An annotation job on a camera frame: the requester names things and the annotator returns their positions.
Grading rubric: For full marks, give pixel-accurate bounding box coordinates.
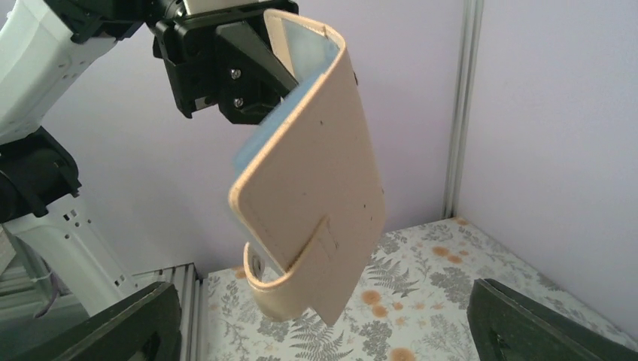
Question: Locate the floral patterned table mat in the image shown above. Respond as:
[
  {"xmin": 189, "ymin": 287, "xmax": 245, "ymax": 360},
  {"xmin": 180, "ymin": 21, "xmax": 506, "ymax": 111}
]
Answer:
[{"xmin": 205, "ymin": 218, "xmax": 637, "ymax": 360}]

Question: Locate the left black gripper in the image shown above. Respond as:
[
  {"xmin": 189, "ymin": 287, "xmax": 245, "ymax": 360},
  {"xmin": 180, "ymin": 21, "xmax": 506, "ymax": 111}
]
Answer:
[{"xmin": 151, "ymin": 1, "xmax": 299, "ymax": 125}]

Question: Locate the aluminium mounting rail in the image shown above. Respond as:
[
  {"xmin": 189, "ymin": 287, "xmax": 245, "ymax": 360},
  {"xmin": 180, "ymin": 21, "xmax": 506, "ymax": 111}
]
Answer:
[{"xmin": 0, "ymin": 262, "xmax": 205, "ymax": 361}]

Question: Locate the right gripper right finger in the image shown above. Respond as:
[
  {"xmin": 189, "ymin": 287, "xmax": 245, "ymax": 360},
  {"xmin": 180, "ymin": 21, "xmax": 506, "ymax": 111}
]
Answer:
[{"xmin": 466, "ymin": 278, "xmax": 637, "ymax": 361}]

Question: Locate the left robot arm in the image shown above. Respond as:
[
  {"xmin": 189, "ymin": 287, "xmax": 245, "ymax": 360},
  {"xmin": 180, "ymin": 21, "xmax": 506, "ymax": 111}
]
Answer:
[{"xmin": 1, "ymin": 1, "xmax": 299, "ymax": 316}]

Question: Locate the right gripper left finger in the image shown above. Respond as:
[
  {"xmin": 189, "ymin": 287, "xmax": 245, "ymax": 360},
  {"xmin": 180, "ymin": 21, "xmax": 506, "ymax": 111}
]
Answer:
[{"xmin": 14, "ymin": 281, "xmax": 182, "ymax": 360}]

